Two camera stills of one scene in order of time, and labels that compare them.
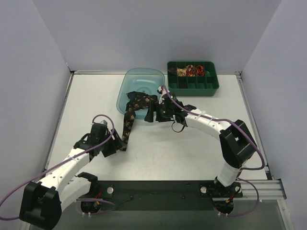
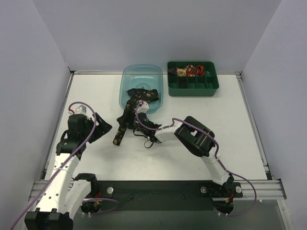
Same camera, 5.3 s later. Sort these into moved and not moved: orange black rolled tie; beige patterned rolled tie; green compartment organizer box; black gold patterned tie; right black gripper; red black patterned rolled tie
Moved: right black gripper; black gold patterned tie
Not moved: red black patterned rolled tie; orange black rolled tie; green compartment organizer box; beige patterned rolled tie
